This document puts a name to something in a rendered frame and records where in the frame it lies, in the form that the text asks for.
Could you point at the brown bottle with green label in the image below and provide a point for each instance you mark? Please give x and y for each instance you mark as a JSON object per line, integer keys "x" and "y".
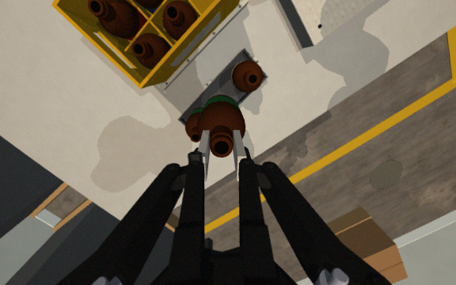
{"x": 191, "y": 125}
{"x": 221, "y": 115}

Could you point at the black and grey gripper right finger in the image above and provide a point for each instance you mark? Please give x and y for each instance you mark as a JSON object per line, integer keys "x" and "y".
{"x": 324, "y": 258}

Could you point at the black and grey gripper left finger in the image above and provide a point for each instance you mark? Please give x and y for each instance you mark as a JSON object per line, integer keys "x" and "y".
{"x": 121, "y": 257}

